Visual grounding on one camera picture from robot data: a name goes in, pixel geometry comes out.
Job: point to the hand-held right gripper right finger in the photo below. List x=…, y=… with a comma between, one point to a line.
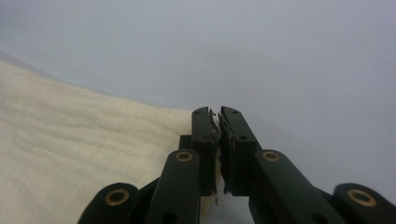
x=238, y=149

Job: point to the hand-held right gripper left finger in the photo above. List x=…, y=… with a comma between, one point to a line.
x=204, y=146

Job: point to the cream white cloth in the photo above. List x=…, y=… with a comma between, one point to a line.
x=84, y=152

